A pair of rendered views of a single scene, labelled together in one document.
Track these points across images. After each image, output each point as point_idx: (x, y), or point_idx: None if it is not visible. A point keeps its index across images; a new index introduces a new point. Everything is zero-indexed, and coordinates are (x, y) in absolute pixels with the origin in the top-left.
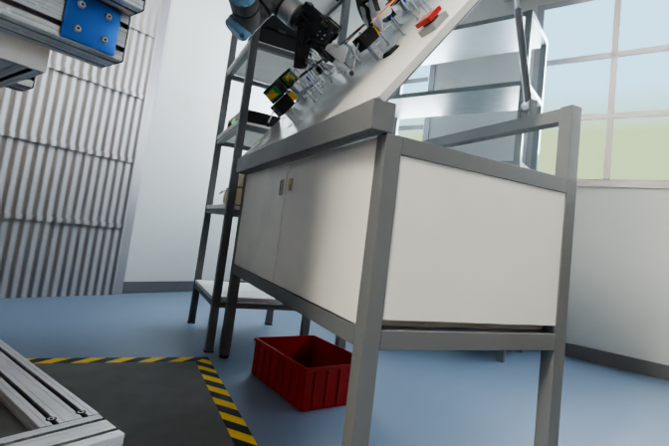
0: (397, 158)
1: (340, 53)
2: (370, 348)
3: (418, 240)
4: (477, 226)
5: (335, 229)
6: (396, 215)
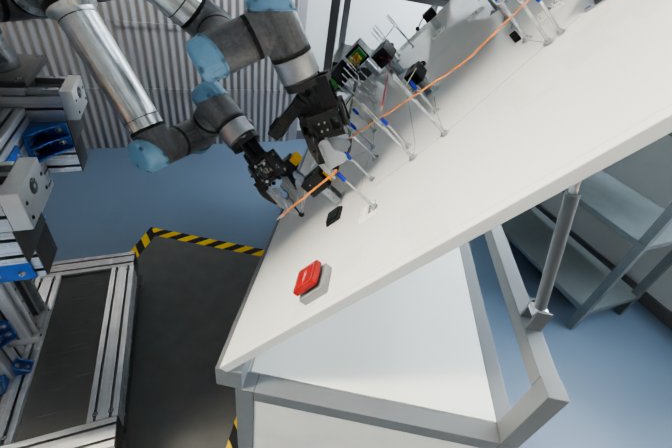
0: (249, 402)
1: (280, 201)
2: None
3: (281, 438)
4: (349, 443)
5: None
6: (256, 425)
